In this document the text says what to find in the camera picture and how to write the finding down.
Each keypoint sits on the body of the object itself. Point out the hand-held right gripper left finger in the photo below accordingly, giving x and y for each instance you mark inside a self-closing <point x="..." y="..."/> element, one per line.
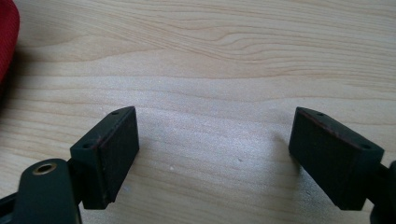
<point x="106" y="161"/>

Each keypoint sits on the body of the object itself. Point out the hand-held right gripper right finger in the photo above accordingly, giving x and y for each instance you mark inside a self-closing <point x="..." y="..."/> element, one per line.
<point x="333" y="161"/>

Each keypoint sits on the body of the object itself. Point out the red fabric item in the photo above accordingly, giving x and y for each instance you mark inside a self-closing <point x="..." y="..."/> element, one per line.
<point x="7" y="37"/>

